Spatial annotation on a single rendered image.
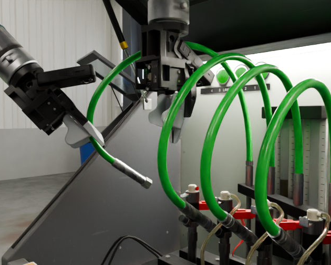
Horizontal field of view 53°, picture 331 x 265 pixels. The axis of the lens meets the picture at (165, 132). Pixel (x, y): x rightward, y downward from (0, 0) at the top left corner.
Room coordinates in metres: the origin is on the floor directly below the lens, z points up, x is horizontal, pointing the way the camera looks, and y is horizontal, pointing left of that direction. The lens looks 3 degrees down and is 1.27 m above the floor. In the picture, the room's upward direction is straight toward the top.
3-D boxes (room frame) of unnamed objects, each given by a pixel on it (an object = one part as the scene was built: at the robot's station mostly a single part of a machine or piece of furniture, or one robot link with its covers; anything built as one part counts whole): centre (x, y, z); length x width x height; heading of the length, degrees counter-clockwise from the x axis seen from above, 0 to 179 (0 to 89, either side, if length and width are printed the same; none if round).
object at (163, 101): (0.63, 0.01, 1.26); 0.06 x 0.03 x 0.09; 133
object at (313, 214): (0.49, -0.22, 1.12); 0.02 x 0.02 x 0.03
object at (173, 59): (0.61, 0.00, 1.37); 0.09 x 0.08 x 0.12; 133
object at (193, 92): (0.61, -0.03, 1.31); 0.05 x 0.02 x 0.09; 43
